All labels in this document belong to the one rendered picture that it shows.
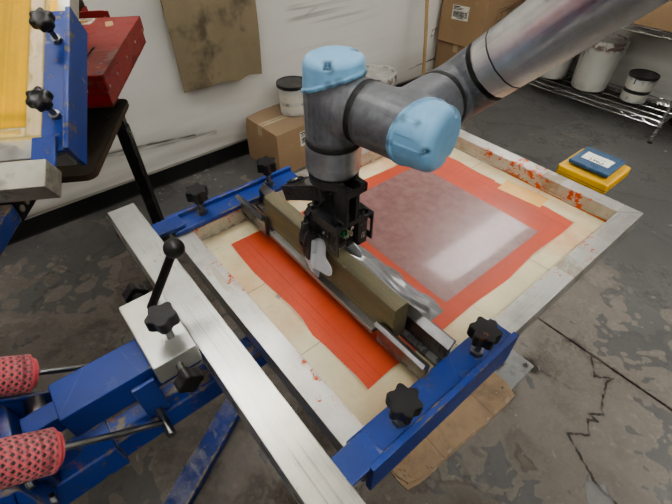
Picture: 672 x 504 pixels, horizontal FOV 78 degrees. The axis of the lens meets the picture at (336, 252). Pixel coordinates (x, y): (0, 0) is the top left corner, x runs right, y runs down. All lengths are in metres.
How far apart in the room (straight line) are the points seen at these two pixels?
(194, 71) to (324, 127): 2.17
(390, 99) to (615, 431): 1.67
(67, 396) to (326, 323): 0.37
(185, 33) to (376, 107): 2.18
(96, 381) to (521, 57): 0.63
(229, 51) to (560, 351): 2.31
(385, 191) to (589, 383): 1.31
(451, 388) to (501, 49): 0.42
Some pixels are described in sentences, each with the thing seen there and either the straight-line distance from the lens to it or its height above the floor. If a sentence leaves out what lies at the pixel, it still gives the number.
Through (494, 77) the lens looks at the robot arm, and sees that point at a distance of 0.52.
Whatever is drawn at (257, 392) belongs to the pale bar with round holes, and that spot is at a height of 1.04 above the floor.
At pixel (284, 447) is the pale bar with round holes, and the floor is 1.04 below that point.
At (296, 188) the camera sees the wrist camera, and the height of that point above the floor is 1.16.
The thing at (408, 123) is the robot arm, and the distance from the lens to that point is 0.44.
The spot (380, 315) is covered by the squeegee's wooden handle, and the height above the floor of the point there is 1.03.
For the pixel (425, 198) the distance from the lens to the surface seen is 0.98.
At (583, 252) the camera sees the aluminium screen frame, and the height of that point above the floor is 0.99.
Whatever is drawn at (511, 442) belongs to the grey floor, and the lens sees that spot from 1.76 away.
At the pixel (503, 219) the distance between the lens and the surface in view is 0.97.
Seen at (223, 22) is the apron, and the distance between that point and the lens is 2.67.
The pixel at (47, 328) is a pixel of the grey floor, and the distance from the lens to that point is 2.28.
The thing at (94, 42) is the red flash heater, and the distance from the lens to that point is 1.63.
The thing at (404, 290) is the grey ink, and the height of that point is 0.96.
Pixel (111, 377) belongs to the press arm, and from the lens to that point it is 0.63.
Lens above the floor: 1.53
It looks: 44 degrees down
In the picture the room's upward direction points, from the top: straight up
